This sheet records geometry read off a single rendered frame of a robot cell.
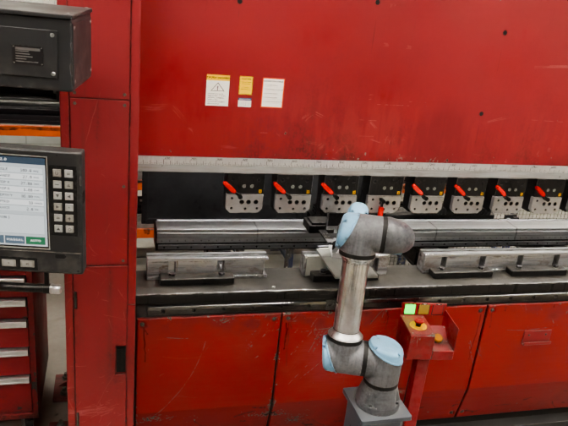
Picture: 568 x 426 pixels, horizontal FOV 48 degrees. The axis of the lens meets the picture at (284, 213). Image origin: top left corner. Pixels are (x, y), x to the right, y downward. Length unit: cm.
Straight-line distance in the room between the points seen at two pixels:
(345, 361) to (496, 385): 141
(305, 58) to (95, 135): 83
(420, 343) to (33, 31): 184
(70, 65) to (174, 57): 70
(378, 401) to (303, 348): 72
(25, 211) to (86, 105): 49
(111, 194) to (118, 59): 46
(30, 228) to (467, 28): 178
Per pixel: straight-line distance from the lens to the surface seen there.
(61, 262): 190
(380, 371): 214
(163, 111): 242
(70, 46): 175
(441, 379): 321
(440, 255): 300
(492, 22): 277
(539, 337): 336
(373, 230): 197
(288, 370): 287
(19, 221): 189
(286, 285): 269
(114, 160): 225
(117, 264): 239
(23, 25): 178
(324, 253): 272
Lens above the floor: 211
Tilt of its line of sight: 21 degrees down
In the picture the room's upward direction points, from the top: 6 degrees clockwise
